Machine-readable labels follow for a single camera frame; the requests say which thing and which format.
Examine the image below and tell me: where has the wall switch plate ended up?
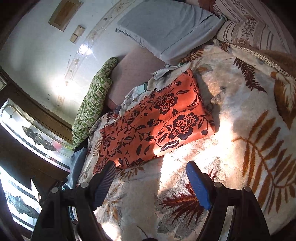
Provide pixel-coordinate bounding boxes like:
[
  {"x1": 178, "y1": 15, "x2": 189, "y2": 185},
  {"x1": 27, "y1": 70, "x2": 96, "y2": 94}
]
[{"x1": 70, "y1": 25, "x2": 85, "y2": 44}]

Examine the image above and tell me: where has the white glove with teal cuff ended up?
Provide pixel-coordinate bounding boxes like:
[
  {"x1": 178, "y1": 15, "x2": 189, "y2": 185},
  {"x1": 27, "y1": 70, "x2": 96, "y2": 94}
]
[{"x1": 123, "y1": 82, "x2": 147, "y2": 105}]

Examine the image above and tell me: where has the green checkered pillow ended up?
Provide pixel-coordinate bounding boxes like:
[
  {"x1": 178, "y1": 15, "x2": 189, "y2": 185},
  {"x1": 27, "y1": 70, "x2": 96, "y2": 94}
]
[{"x1": 72, "y1": 57, "x2": 118, "y2": 147}]

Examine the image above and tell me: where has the grey crumpled cloth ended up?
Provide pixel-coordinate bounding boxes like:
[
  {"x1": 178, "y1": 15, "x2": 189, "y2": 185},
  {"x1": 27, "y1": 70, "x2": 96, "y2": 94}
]
[{"x1": 152, "y1": 63, "x2": 183, "y2": 80}]

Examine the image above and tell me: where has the striped beige pillow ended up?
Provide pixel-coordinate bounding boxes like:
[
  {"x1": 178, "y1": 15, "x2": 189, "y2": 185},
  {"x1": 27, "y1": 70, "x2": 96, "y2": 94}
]
[{"x1": 213, "y1": 1, "x2": 295, "y2": 57}]

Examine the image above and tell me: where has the orange floral blouse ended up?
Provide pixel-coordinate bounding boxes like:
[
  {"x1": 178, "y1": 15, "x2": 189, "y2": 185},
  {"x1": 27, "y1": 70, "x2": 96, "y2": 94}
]
[{"x1": 93, "y1": 69, "x2": 215, "y2": 174}]

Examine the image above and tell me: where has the folded blue towel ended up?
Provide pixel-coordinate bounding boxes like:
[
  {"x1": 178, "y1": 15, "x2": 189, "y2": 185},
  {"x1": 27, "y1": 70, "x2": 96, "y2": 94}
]
[{"x1": 66, "y1": 147, "x2": 88, "y2": 189}]

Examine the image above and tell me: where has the grey-blue pillow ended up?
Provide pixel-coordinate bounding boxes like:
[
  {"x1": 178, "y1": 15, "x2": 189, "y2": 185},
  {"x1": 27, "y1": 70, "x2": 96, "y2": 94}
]
[{"x1": 116, "y1": 1, "x2": 225, "y2": 65}]

